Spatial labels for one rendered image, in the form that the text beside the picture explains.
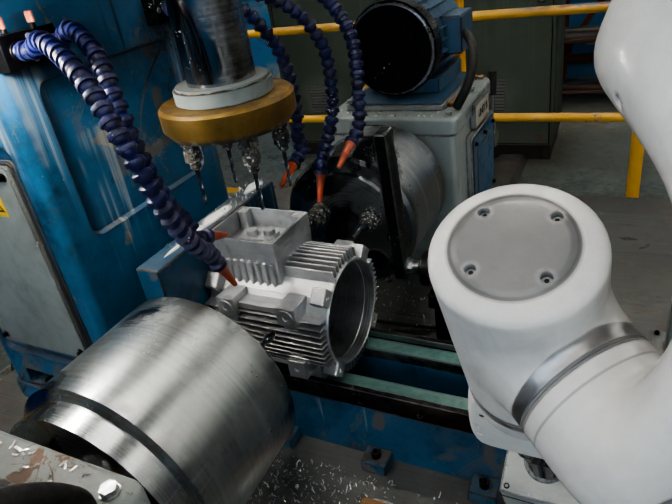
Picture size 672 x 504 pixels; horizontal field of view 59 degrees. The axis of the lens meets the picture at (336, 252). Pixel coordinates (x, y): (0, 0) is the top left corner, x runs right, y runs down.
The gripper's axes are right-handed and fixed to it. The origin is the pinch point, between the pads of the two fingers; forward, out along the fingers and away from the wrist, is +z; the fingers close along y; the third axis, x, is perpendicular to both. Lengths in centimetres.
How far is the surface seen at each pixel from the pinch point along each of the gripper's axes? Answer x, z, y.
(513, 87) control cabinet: -272, 196, 69
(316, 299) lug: -15.4, 7.9, 31.8
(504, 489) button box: 3.2, 2.5, 3.1
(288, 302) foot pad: -14.5, 8.1, 35.8
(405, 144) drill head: -55, 20, 34
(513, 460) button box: 0.5, 2.5, 2.8
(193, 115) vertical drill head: -26, -15, 44
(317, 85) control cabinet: -271, 189, 201
